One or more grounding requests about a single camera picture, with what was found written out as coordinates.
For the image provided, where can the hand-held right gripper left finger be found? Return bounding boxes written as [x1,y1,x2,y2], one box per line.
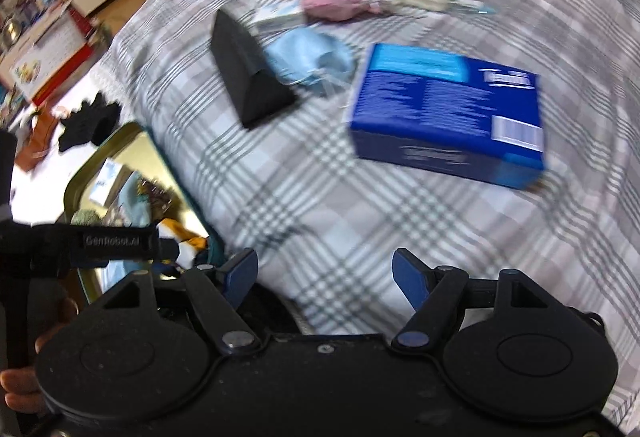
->
[100,248,261,353]

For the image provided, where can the orange white plush toy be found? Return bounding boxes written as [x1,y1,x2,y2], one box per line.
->
[157,217,211,268]

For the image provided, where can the black wedge-shaped case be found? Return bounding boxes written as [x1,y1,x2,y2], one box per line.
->
[210,9,298,130]

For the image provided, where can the pink drawstring pouch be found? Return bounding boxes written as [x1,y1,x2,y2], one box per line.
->
[301,0,381,22]

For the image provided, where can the orange leather pouch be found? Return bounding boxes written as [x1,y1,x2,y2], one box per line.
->
[15,109,63,172]

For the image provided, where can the blue cardboard box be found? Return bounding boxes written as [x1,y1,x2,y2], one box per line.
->
[348,43,546,190]

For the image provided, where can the desk calendar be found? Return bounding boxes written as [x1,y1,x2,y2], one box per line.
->
[10,14,96,105]

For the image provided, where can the brown printed pouch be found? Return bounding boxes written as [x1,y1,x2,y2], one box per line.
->
[137,177,176,223]

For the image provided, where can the gold metal tray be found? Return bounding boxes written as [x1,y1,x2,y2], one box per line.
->
[62,122,226,308]

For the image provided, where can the black knit glove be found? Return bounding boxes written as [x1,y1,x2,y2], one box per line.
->
[70,92,122,138]
[56,114,108,154]

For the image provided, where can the blue white tissue packet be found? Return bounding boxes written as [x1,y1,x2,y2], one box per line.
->
[250,1,307,28]

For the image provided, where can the green scrubber ball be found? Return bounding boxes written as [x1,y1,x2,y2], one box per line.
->
[70,208,106,227]

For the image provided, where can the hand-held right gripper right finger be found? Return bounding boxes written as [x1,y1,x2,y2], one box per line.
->
[391,248,576,352]

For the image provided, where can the grey plaid blanket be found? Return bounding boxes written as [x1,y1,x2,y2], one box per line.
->
[90,0,640,433]

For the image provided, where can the person's left hand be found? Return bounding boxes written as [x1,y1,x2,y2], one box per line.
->
[0,296,79,414]

